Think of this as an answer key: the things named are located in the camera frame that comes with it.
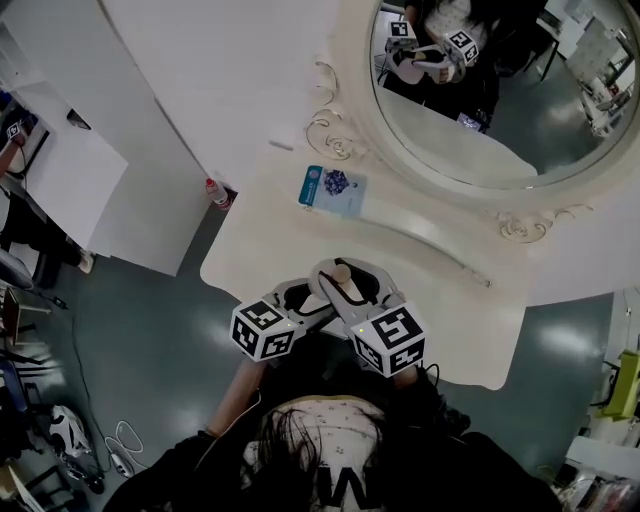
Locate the small pink round object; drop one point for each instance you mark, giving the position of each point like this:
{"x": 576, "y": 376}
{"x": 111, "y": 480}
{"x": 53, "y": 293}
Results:
{"x": 320, "y": 285}

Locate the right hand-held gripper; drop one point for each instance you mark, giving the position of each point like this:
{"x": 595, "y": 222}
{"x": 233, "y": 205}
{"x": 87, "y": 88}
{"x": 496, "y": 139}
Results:
{"x": 392, "y": 340}

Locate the person's dark trousers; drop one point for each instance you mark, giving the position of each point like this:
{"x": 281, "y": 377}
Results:
{"x": 320, "y": 365}

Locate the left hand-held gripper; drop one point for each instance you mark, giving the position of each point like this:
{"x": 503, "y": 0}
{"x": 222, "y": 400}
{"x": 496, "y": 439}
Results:
{"x": 262, "y": 330}

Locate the person's right forearm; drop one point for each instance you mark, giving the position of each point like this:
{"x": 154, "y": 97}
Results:
{"x": 405, "y": 377}

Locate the white power strip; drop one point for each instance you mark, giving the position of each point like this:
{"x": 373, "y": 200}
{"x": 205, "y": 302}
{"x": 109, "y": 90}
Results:
{"x": 120, "y": 462}

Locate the oval white-framed mirror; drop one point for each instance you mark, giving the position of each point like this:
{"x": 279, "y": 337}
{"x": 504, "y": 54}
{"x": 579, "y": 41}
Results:
{"x": 525, "y": 75}

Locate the small black box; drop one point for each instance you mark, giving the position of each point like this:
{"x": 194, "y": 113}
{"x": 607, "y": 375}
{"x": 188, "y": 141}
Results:
{"x": 78, "y": 120}

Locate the person's black jacket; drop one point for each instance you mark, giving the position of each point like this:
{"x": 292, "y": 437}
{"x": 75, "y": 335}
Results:
{"x": 475, "y": 475}

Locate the white and black floor device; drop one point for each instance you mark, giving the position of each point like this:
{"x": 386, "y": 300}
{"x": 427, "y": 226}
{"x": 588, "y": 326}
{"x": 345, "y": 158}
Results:
{"x": 70, "y": 432}

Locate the lime green frame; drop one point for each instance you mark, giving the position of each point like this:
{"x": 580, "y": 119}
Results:
{"x": 625, "y": 385}

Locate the flat blue-label package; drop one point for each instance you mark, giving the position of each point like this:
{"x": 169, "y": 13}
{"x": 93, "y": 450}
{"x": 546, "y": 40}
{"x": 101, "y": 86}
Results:
{"x": 332, "y": 192}

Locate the clear bottle with red label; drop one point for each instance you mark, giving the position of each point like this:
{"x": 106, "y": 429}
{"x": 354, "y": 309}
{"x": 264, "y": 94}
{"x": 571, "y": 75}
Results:
{"x": 219, "y": 192}

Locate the person's left forearm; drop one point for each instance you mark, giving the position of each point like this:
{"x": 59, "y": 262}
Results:
{"x": 235, "y": 400}

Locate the grey round seat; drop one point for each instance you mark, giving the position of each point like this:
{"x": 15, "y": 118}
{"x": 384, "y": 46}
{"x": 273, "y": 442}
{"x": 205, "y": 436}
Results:
{"x": 15, "y": 270}

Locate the black metal frame chair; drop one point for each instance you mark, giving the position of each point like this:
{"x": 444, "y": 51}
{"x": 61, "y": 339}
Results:
{"x": 20, "y": 325}

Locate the white ornate dressing table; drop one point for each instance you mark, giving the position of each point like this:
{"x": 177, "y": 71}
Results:
{"x": 440, "y": 320}

